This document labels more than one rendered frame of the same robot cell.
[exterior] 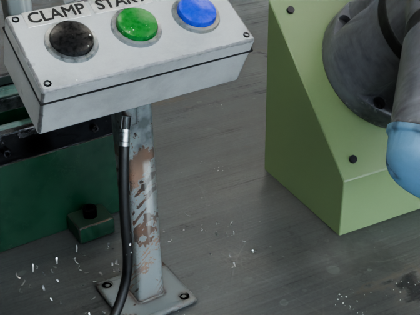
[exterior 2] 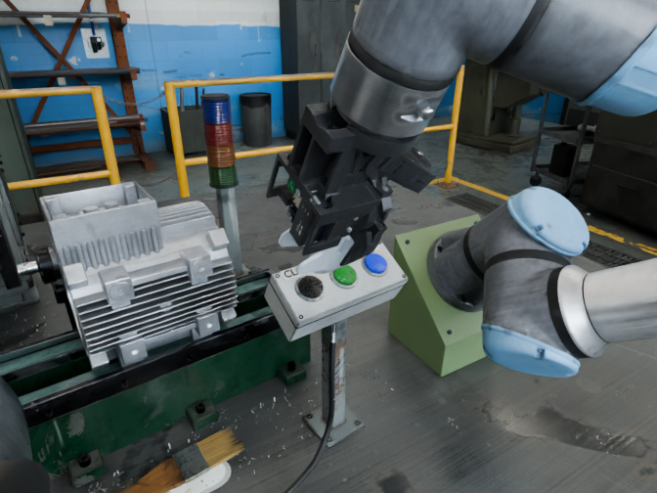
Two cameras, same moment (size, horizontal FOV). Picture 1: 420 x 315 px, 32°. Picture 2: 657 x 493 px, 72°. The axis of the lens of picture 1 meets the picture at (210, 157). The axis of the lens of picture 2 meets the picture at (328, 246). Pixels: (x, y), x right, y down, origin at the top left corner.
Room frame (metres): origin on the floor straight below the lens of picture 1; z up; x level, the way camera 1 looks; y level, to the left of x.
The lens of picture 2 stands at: (0.01, 0.10, 1.34)
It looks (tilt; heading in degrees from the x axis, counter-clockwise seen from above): 26 degrees down; 356
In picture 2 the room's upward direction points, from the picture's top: straight up
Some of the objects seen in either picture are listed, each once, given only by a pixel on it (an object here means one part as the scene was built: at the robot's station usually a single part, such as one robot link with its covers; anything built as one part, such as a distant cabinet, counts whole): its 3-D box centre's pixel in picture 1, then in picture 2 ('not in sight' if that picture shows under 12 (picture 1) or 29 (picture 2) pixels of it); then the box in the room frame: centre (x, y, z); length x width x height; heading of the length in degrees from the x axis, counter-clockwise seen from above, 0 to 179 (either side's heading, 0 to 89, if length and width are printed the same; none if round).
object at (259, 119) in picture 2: not in sight; (256, 119); (5.81, 0.59, 0.30); 0.39 x 0.39 x 0.60
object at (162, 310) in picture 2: not in sight; (147, 278); (0.60, 0.33, 1.01); 0.20 x 0.19 x 0.19; 121
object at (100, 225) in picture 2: not in sight; (103, 225); (0.58, 0.36, 1.11); 0.12 x 0.11 x 0.07; 121
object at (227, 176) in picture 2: not in sight; (223, 174); (0.99, 0.27, 1.05); 0.06 x 0.06 x 0.04
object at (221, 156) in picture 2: not in sight; (221, 154); (0.99, 0.27, 1.10); 0.06 x 0.06 x 0.04
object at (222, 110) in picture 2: not in sight; (216, 110); (0.99, 0.27, 1.19); 0.06 x 0.06 x 0.04
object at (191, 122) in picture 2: not in sight; (189, 117); (5.37, 1.31, 0.41); 0.52 x 0.47 x 0.82; 116
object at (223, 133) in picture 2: not in sight; (218, 132); (0.99, 0.27, 1.14); 0.06 x 0.06 x 0.04
